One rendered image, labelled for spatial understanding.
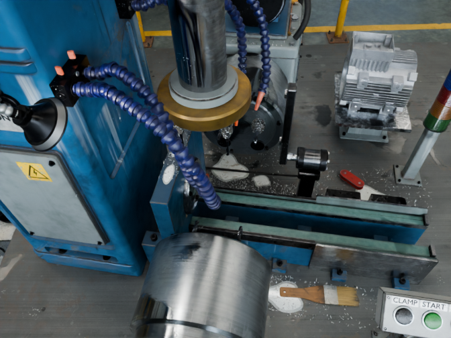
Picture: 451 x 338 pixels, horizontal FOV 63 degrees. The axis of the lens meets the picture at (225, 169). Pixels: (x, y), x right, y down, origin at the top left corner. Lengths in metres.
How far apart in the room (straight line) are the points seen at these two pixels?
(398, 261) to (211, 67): 0.67
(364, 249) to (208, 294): 0.48
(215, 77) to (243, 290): 0.38
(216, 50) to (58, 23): 0.24
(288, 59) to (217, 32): 0.58
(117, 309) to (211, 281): 0.46
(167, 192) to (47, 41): 0.37
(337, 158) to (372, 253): 0.45
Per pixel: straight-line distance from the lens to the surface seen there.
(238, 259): 0.70
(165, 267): 0.71
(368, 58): 1.24
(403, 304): 0.80
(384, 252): 1.01
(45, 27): 0.60
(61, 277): 1.17
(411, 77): 1.27
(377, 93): 1.27
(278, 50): 1.17
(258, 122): 1.03
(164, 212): 0.81
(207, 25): 0.61
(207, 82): 0.66
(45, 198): 0.85
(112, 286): 1.11
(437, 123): 1.17
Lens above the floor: 1.77
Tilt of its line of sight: 50 degrees down
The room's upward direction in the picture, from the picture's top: 3 degrees counter-clockwise
